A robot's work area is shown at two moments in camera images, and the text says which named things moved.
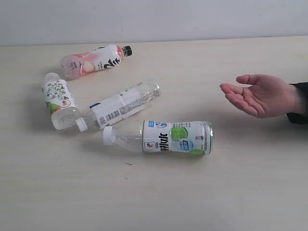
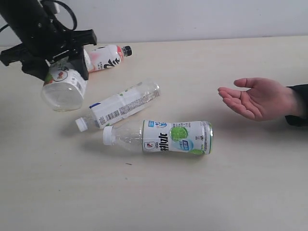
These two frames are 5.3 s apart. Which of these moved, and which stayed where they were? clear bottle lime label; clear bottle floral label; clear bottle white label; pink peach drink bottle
Moved: clear bottle floral label
Stayed: clear bottle white label; pink peach drink bottle; clear bottle lime label
